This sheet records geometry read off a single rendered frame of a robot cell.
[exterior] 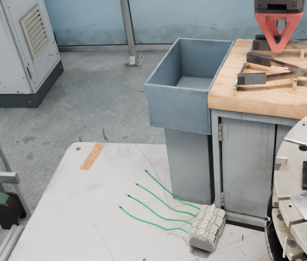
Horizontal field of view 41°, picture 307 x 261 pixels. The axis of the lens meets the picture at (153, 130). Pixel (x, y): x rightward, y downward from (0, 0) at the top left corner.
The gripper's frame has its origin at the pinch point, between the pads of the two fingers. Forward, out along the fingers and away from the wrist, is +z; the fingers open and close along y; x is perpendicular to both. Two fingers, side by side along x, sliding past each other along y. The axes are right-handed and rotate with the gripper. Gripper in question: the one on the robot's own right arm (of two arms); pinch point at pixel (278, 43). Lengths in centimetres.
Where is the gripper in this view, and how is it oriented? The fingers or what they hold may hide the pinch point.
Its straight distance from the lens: 70.4
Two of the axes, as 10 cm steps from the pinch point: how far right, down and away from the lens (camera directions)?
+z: 1.3, 7.8, 6.1
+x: 9.3, 1.2, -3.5
